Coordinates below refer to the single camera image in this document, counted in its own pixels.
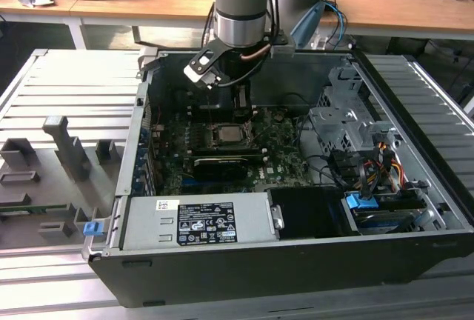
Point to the pale blue teach pendant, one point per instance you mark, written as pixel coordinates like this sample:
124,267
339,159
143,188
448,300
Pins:
309,20

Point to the green RAM stick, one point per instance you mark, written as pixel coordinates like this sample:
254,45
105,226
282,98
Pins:
33,208

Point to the black RAM slot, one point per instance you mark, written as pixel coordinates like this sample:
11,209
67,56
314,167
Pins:
229,149

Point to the round coin battery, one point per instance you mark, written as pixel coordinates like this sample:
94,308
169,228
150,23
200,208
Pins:
280,115

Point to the blue expansion slot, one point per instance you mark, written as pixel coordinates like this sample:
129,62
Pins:
188,180

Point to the metal locking lever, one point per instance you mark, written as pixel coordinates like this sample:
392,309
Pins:
210,114
264,131

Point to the black camera bracket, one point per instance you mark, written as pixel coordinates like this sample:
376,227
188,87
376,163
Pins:
201,62

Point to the blue disk carrier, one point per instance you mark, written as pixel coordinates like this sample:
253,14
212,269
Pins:
357,201

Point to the green motherboard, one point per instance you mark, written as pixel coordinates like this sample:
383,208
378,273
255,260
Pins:
281,157

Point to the CPU socket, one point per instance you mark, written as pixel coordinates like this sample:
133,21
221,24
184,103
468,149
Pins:
212,135

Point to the blue plastic case latch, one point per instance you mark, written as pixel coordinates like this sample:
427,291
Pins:
92,229

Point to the black open PC case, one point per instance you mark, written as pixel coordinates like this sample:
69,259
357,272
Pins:
259,279

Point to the silver power supply unit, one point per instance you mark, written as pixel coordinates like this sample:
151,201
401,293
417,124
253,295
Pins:
148,231

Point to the silver metal disk bay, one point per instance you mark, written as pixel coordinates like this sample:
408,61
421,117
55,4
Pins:
333,123

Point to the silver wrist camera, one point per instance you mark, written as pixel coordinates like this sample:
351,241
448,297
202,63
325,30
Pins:
281,50

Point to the grey parts rack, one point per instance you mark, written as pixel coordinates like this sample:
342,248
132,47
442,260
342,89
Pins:
70,153

